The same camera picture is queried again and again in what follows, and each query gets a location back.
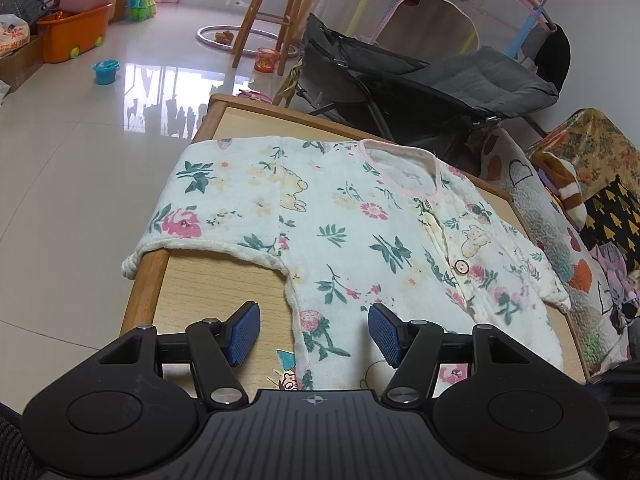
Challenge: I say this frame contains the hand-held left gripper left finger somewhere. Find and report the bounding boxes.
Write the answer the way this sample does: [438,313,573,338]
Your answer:
[95,301,262,406]

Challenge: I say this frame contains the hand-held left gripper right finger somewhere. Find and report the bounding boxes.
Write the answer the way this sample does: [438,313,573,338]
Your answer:
[367,302,541,406]

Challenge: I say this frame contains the floral baby garment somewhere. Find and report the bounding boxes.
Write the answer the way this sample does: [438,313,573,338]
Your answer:
[120,135,573,393]

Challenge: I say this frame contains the colourful cartoon sticker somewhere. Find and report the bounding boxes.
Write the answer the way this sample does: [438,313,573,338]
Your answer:
[270,350,301,393]

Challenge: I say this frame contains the wooden low table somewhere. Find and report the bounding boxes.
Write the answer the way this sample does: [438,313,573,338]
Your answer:
[120,92,591,396]

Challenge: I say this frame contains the heart patterned quilt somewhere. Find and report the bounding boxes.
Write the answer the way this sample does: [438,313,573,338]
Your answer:
[480,127,631,376]

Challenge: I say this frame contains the brown white plush toy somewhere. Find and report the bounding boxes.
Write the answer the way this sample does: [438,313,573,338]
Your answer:
[537,152,588,231]

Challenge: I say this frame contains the pink toy basket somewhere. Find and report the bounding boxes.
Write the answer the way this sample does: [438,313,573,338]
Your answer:
[235,89,275,105]

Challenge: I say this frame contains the lilac printed cloth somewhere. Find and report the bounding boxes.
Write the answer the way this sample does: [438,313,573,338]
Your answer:
[597,242,640,333]

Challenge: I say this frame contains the black cushion yellow trees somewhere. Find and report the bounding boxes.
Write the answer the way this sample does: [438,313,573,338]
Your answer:
[582,175,640,271]

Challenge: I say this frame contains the orange toy bucket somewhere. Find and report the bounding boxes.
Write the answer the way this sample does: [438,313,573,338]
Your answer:
[254,47,280,73]

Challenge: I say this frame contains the grey folding lounge chair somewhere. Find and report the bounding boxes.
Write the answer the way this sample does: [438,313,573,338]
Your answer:
[295,12,561,161]

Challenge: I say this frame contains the floral golden cushion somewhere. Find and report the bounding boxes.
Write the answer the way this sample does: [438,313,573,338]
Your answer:
[530,107,640,201]

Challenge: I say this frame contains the blue toy bucket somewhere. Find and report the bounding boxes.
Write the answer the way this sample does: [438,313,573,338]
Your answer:
[92,59,121,86]

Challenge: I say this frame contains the silver hula hoop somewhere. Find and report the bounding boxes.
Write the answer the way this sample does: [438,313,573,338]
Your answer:
[194,22,306,59]

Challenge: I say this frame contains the wooden bar stool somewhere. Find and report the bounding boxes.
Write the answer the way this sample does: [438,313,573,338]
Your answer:
[231,0,311,77]

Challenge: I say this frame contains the black hanging garment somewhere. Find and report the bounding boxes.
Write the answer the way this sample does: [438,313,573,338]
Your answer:
[535,24,572,93]

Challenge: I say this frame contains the orange wheeled storage bin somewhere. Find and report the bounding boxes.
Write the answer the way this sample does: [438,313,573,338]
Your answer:
[36,2,113,64]

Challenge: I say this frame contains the green toy bowling set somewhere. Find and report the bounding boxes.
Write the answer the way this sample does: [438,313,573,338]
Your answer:
[122,0,158,22]

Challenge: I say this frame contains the cardboard box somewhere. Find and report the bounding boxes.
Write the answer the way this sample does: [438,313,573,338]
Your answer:
[0,35,45,93]

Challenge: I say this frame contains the red printed plastic bag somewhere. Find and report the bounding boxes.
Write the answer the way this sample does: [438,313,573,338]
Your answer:
[0,12,32,56]

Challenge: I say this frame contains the black plastic basket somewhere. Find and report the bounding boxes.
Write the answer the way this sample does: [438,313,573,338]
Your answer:
[0,0,51,23]

